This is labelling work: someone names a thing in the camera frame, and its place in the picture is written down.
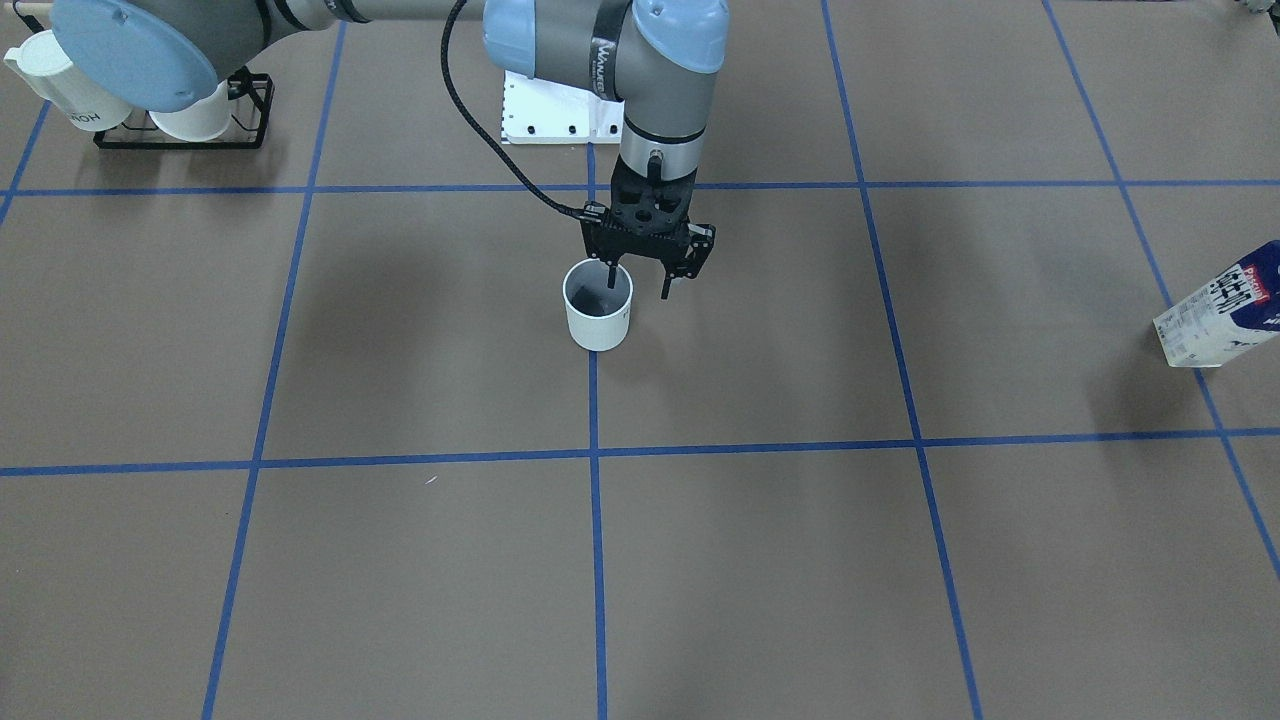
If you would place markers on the black wire cup rack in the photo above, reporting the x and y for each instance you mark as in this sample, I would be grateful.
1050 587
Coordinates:
235 117

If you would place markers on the white ribbed mug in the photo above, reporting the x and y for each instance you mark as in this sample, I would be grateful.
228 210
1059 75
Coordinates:
597 322

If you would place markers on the white cup on rack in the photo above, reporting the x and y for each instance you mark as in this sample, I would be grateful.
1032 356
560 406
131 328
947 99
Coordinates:
43 64
201 122

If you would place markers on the blue white milk carton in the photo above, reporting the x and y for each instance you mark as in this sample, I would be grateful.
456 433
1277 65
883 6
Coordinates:
1224 318

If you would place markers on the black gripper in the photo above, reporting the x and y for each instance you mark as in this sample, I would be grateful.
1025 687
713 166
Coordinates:
699 249

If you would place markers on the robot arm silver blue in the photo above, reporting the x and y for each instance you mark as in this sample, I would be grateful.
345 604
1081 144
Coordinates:
659 59

